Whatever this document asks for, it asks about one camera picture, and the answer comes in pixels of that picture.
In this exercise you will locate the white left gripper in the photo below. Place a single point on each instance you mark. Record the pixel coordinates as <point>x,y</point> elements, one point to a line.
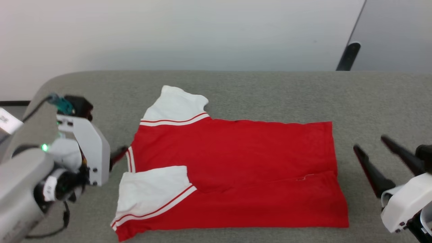
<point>96,155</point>

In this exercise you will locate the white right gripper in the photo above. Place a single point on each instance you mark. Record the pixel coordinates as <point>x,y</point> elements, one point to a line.
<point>408,202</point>

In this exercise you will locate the red white short-sleeved shirt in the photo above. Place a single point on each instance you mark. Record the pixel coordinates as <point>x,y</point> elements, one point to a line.
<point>236,152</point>

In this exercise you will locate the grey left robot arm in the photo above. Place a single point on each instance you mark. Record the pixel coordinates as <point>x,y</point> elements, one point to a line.
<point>17,189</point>

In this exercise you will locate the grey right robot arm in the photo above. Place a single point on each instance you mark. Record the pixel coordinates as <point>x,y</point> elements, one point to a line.
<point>425,229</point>

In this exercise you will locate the black door edge strip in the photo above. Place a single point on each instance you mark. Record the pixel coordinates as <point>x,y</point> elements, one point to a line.
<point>347,57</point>

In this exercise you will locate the black baseboard strip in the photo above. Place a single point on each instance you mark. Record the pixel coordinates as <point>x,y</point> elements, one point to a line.
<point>13,103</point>

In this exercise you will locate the grey door panel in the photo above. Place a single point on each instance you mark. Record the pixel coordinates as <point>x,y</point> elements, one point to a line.
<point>398,33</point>

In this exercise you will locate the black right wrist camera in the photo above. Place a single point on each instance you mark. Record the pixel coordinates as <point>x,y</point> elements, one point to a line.
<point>426,155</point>

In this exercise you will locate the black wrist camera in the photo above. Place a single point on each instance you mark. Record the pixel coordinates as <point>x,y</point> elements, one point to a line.
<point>79,106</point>
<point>426,155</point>

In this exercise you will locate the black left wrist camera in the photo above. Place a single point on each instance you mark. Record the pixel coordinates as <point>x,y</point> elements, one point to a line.
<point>79,106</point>

